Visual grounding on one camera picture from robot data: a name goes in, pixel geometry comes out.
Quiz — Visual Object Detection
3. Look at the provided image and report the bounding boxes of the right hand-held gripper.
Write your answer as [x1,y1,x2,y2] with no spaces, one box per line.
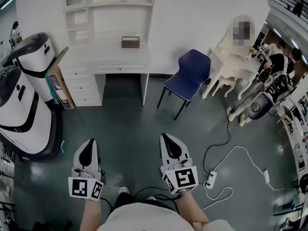
[160,133,199,194]

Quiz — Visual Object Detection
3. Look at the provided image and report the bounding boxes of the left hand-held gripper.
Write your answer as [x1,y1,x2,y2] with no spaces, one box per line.
[68,139,106,202]

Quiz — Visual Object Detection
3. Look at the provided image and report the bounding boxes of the person's right forearm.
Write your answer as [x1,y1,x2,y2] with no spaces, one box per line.
[177,191,210,227]

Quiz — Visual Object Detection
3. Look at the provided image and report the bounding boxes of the person's left forearm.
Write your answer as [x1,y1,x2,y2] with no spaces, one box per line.
[79,197,103,231]

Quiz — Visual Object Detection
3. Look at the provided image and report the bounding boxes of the white desk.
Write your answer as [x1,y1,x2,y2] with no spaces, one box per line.
[58,43,152,107]

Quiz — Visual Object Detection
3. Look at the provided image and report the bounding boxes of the white power strip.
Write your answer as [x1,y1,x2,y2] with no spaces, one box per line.
[205,170,218,190]

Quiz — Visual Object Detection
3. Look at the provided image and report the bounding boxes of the person's black trousers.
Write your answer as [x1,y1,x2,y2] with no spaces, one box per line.
[111,192,180,215]

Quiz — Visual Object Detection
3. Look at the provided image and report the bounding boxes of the person's white shirt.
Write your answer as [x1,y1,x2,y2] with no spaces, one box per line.
[96,202,238,231]

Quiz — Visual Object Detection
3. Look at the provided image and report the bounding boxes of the white and black mobile robot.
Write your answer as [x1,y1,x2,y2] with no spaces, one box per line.
[1,32,59,103]
[0,65,61,161]

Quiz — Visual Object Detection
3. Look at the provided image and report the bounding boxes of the teal flat board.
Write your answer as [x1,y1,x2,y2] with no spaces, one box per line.
[49,77,59,105]

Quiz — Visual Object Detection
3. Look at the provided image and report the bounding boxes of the flat cardboard box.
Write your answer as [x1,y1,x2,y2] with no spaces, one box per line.
[47,46,76,110]

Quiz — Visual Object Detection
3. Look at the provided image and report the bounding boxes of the blue chair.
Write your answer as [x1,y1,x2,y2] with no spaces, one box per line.
[157,49,212,121]

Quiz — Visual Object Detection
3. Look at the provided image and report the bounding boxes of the dark round seat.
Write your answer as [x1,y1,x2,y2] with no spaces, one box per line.
[247,92,275,121]

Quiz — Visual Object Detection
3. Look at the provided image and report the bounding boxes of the brown wooden box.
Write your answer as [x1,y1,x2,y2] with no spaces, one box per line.
[121,36,141,49]

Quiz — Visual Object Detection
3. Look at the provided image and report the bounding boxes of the white workbench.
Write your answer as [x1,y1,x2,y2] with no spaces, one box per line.
[276,92,308,178]

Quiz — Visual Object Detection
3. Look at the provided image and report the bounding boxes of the white shelf hutch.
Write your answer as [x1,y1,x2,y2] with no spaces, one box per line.
[62,0,156,48]

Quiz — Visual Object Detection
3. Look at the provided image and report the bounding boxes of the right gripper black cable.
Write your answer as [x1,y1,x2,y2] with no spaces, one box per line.
[133,186,184,214]

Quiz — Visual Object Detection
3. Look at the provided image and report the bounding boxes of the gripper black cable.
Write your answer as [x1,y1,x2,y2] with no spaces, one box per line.
[133,186,184,214]
[100,197,114,213]

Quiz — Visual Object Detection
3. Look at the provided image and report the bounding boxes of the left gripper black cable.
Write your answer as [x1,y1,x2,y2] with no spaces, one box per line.
[100,197,114,213]

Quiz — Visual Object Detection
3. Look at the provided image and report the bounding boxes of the black floor cable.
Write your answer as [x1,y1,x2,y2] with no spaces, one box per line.
[203,106,238,178]

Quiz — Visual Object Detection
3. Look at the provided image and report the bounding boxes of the long white cable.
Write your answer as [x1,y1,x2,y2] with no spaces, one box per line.
[213,146,268,178]

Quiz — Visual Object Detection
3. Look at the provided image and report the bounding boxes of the white power strip cord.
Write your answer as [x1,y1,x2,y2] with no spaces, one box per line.
[201,181,234,211]

